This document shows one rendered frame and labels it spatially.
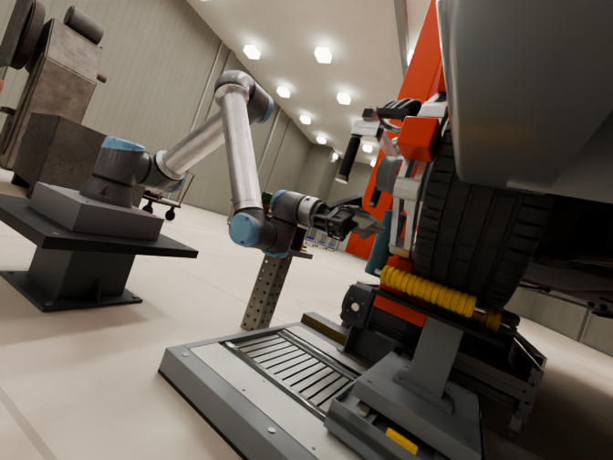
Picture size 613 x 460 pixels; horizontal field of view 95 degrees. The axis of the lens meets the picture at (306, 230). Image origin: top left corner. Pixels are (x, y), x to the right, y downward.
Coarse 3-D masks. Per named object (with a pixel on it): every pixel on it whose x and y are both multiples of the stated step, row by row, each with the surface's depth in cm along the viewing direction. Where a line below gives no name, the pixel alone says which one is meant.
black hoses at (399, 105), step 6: (390, 102) 86; (396, 102) 86; (402, 102) 84; (408, 102) 83; (414, 102) 83; (420, 102) 84; (384, 108) 84; (390, 108) 84; (396, 108) 83; (402, 108) 82; (408, 108) 83; (414, 108) 87; (420, 108) 86; (378, 114) 85; (384, 114) 84; (390, 114) 82; (396, 114) 81; (402, 114) 80; (408, 114) 81; (414, 114) 88; (402, 120) 92
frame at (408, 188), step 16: (432, 112) 71; (448, 112) 72; (400, 176) 72; (416, 176) 70; (400, 192) 72; (416, 192) 70; (400, 208) 77; (416, 208) 74; (400, 224) 81; (416, 224) 79; (400, 240) 84
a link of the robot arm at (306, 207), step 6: (306, 198) 86; (312, 198) 87; (300, 204) 86; (306, 204) 85; (312, 204) 85; (300, 210) 86; (306, 210) 85; (312, 210) 85; (300, 216) 87; (306, 216) 85; (300, 222) 89; (306, 222) 86
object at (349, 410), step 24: (336, 408) 72; (360, 408) 71; (336, 432) 71; (360, 432) 68; (384, 432) 70; (408, 432) 74; (480, 432) 85; (384, 456) 65; (408, 456) 62; (432, 456) 67
